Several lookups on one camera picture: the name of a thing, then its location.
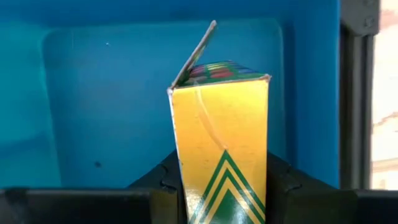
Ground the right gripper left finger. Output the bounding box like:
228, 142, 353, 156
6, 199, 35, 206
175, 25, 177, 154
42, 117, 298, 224
129, 151, 188, 224

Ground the blue plastic bin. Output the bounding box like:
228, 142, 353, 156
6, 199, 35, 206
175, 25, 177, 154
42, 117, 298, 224
0, 0, 341, 190

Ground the yellow green crayon box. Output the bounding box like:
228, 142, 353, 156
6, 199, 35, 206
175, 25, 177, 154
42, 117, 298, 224
167, 19, 272, 224

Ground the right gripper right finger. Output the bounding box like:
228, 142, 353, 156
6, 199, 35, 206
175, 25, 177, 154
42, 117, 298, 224
266, 151, 358, 224

